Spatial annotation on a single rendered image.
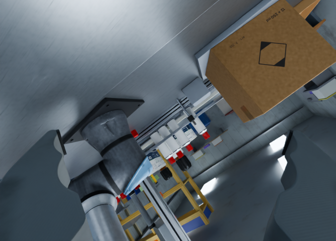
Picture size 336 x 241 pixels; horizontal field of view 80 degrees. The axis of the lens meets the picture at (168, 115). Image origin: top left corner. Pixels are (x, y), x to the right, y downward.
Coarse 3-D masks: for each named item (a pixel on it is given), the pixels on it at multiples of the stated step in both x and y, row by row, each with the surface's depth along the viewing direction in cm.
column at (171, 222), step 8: (144, 184) 100; (152, 184) 101; (152, 192) 98; (152, 200) 98; (160, 200) 97; (160, 208) 97; (168, 208) 99; (160, 216) 96; (168, 216) 95; (168, 224) 95; (176, 224) 95; (176, 232) 95; (184, 232) 96; (176, 240) 94; (184, 240) 93
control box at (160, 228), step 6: (156, 222) 107; (162, 222) 98; (156, 228) 98; (162, 228) 95; (156, 234) 108; (162, 234) 94; (168, 234) 95; (162, 240) 100; (168, 240) 94; (174, 240) 94
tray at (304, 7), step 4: (304, 0) 92; (308, 0) 92; (312, 0) 91; (316, 0) 97; (296, 4) 93; (300, 4) 92; (304, 4) 92; (308, 4) 91; (312, 4) 100; (296, 8) 92; (300, 8) 92; (304, 8) 92; (308, 8) 104; (312, 8) 102; (300, 12) 109; (304, 12) 108; (308, 12) 106; (304, 16) 110
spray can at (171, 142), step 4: (160, 128) 114; (164, 128) 114; (160, 132) 114; (164, 132) 113; (168, 132) 114; (164, 136) 113; (172, 136) 114; (168, 140) 112; (172, 140) 112; (168, 144) 113; (172, 144) 112; (176, 144) 112; (172, 148) 112; (176, 148) 111; (176, 152) 112; (180, 152) 112; (180, 156) 111
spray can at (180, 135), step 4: (172, 120) 114; (168, 124) 114; (172, 124) 113; (176, 124) 114; (172, 128) 113; (176, 128) 113; (176, 132) 112; (180, 132) 112; (176, 136) 113; (180, 136) 112; (184, 136) 112; (180, 140) 112; (184, 140) 111; (188, 140) 112; (184, 144) 111; (188, 144) 111; (188, 148) 111; (192, 148) 111
